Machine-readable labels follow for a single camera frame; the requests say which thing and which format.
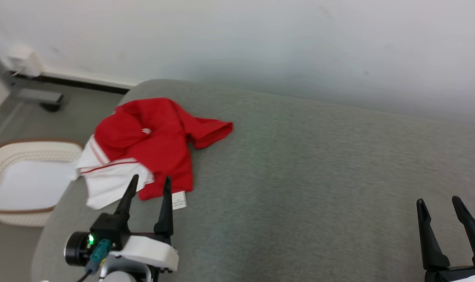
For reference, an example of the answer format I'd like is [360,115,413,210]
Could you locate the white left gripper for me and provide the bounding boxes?
[109,174,179,273]

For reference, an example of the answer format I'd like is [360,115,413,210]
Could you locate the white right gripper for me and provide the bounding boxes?
[416,196,475,282]

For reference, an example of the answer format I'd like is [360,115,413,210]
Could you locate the red shirt white sleeves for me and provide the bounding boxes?
[76,98,234,211]

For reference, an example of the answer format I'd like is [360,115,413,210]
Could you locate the white laundry basket brown rim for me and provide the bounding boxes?
[0,139,84,228]

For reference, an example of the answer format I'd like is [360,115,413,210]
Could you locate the white black baseboard strip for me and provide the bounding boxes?
[13,69,142,95]

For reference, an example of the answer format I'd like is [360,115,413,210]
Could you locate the teal plug black cable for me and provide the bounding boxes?
[77,240,113,282]

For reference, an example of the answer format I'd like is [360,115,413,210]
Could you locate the white wall box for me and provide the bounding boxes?
[8,45,46,78]

